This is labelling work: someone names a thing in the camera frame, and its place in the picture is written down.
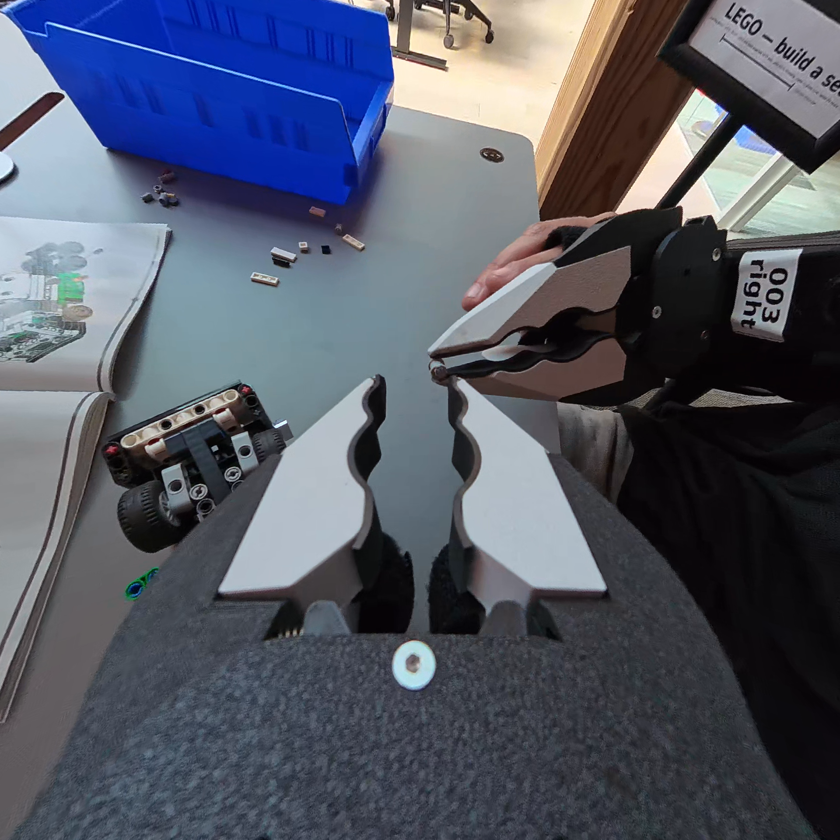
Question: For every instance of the black sign stand pole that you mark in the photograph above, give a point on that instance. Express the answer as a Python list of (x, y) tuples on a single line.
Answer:
[(705, 154)]

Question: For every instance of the green and blue rubber bands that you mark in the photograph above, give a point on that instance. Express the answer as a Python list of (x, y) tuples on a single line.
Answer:
[(139, 585)]

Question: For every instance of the person's right hand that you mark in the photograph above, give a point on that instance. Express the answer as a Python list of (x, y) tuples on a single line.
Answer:
[(518, 256)]

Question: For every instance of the person's grey trousers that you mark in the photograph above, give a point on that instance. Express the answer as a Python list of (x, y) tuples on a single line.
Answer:
[(594, 453)]

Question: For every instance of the small grey lego pin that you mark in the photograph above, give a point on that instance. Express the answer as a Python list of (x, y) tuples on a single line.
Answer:
[(438, 371)]

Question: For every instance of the blue plastic bin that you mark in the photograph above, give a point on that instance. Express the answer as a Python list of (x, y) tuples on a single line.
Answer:
[(216, 79)]

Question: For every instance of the black framed sign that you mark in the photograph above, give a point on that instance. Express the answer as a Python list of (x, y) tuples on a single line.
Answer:
[(761, 59)]

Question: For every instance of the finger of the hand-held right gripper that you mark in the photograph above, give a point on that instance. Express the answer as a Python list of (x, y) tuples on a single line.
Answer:
[(558, 289), (564, 371)]

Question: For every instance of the lego instruction booklet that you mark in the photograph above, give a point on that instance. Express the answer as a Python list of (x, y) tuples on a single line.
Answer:
[(52, 315)]

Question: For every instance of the black office chair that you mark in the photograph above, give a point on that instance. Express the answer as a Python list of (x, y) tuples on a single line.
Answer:
[(459, 13)]

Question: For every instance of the wooden pillar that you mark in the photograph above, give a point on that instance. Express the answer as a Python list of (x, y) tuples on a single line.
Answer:
[(610, 118)]

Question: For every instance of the dark desk leg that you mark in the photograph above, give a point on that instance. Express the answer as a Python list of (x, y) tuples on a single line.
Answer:
[(413, 39)]

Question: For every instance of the person's black jacket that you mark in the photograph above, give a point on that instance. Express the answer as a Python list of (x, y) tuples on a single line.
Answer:
[(741, 558)]

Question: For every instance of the white round stand base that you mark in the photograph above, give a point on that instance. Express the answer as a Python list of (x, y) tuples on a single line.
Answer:
[(6, 167)]

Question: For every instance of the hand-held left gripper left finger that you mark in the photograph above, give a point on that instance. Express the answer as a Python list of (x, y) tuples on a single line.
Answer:
[(308, 499)]

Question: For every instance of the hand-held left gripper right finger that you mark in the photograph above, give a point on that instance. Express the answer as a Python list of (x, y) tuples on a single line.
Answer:
[(518, 518)]

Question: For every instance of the lego truck model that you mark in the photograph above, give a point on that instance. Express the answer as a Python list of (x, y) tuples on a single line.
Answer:
[(190, 453)]

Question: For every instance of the scattered loose lego pieces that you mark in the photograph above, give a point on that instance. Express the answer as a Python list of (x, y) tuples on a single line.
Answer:
[(283, 254)]

